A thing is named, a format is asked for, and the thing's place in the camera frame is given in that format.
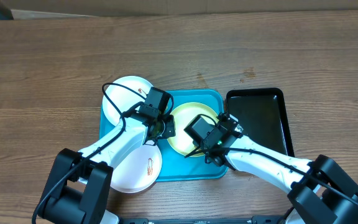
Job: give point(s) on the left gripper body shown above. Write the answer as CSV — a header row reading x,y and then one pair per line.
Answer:
x,y
168,129

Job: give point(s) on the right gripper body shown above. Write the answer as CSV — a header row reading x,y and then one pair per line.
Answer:
x,y
207,149

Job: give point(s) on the green rimmed plate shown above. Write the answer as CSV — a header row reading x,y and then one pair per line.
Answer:
x,y
183,115

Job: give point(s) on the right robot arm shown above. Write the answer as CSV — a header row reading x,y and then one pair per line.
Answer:
x,y
320,191

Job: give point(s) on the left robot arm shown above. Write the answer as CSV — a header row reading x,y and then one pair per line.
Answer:
x,y
78,184

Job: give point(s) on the black water tray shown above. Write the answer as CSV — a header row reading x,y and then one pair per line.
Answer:
x,y
262,114

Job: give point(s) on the teal plastic tray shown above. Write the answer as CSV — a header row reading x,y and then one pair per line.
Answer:
x,y
176,167

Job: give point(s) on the white plate top left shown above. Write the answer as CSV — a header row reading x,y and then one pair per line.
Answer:
x,y
124,98

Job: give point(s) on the white plate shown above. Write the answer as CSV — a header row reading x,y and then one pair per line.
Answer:
x,y
124,98
138,171

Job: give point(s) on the white plate bottom left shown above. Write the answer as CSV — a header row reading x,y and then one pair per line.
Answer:
x,y
138,171

